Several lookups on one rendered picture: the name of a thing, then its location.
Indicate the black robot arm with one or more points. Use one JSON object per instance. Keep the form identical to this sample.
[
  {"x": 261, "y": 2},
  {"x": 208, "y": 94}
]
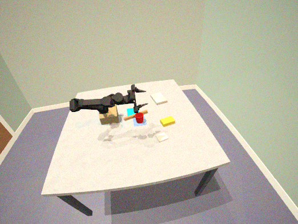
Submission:
[{"x": 101, "y": 105}]

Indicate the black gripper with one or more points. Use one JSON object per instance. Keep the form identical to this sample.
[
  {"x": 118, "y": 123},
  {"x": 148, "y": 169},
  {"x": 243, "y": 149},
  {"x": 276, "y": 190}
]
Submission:
[{"x": 135, "y": 89}]

